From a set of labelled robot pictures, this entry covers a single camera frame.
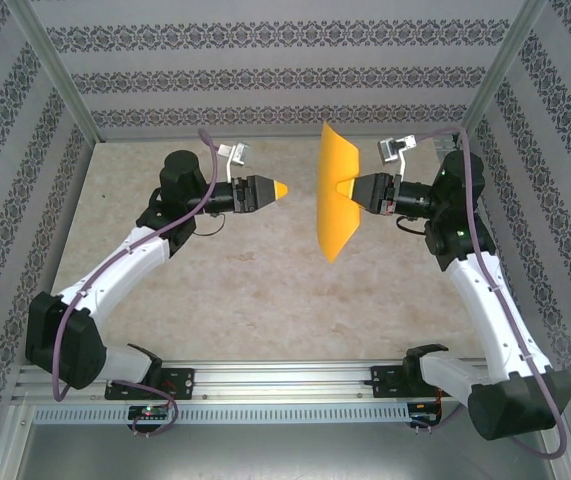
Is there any thin black left cable loop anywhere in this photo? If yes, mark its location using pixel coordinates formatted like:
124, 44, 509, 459
192, 212, 227, 239

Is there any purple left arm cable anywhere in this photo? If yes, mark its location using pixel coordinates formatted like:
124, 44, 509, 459
50, 127, 219, 440

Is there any grey metal panel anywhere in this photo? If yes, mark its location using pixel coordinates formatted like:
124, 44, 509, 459
17, 423, 564, 480

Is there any orange paper sheet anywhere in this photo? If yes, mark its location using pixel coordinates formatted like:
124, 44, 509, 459
314, 121, 363, 265

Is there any aluminium frame post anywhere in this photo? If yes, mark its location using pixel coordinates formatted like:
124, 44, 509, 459
7, 0, 104, 146
454, 0, 551, 146

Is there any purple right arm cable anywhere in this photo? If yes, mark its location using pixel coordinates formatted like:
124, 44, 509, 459
412, 127, 569, 460

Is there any aluminium right frame post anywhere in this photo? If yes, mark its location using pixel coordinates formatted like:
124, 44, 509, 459
454, 0, 551, 146

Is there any left controller board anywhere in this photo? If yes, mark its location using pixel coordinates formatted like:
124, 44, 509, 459
127, 404, 170, 421

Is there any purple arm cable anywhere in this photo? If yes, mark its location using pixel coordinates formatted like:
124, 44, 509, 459
412, 127, 569, 460
50, 127, 219, 440

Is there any right controller board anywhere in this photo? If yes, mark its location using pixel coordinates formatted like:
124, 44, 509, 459
408, 410, 442, 427

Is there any aluminium left frame post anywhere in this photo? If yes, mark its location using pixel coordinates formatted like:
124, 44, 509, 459
7, 0, 104, 146

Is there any thin black cable loop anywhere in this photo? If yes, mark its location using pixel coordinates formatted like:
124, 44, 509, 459
192, 212, 227, 239
395, 214, 429, 236

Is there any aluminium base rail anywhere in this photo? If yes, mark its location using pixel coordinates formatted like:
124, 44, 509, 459
14, 358, 491, 401

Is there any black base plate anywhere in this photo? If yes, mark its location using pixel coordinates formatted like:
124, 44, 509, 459
370, 364, 446, 400
104, 367, 196, 401

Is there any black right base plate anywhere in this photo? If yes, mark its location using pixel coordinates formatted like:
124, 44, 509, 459
370, 364, 446, 400

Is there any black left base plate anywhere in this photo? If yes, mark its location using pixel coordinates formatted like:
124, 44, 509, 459
104, 367, 196, 401

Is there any slotted grey cable duct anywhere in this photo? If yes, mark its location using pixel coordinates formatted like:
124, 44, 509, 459
32, 403, 412, 426

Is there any thin black right cable loop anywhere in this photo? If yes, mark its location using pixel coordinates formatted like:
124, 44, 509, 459
395, 214, 429, 236

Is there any controller board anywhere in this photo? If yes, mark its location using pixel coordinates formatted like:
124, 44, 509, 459
127, 404, 170, 421
408, 410, 442, 427

